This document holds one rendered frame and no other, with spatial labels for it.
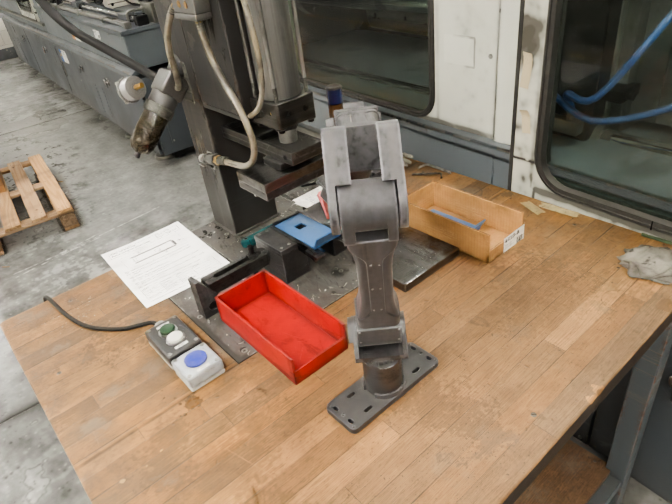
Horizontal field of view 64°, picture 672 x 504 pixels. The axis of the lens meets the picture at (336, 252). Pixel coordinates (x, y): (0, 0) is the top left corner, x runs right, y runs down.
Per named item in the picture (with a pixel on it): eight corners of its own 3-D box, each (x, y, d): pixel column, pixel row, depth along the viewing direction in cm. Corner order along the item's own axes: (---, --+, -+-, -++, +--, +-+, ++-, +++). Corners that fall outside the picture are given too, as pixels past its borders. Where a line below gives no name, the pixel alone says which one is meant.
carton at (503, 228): (488, 267, 113) (489, 236, 109) (400, 228, 130) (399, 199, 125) (523, 241, 119) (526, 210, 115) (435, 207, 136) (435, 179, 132)
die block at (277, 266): (287, 284, 115) (281, 255, 111) (261, 267, 121) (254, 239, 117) (355, 244, 125) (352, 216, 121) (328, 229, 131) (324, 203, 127)
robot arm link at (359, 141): (326, 107, 86) (318, 135, 58) (382, 100, 86) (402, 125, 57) (335, 182, 90) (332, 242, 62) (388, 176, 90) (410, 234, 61)
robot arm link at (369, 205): (357, 320, 88) (335, 170, 63) (397, 316, 88) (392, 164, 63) (360, 354, 84) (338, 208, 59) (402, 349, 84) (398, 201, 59)
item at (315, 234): (319, 252, 108) (317, 239, 107) (275, 227, 119) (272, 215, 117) (344, 237, 112) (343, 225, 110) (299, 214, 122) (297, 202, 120)
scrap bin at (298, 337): (296, 385, 91) (290, 360, 88) (221, 320, 108) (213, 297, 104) (348, 348, 97) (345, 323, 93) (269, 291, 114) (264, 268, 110)
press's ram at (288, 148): (273, 216, 104) (240, 59, 88) (207, 180, 121) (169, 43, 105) (342, 181, 113) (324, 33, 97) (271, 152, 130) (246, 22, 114)
